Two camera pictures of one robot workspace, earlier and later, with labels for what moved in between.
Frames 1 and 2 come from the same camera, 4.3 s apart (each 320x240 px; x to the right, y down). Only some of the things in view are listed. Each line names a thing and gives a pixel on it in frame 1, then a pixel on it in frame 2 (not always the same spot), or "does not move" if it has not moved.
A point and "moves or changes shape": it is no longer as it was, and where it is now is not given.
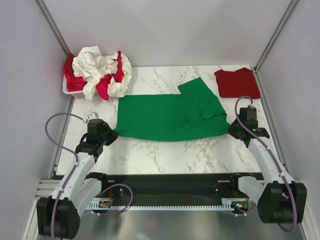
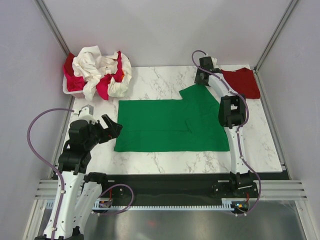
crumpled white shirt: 90,66 does not move
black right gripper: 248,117 to 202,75
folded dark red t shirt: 237,84 does not move
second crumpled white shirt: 117,89 does not move
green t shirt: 196,112 moves or changes shape
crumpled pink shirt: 77,84 does not move
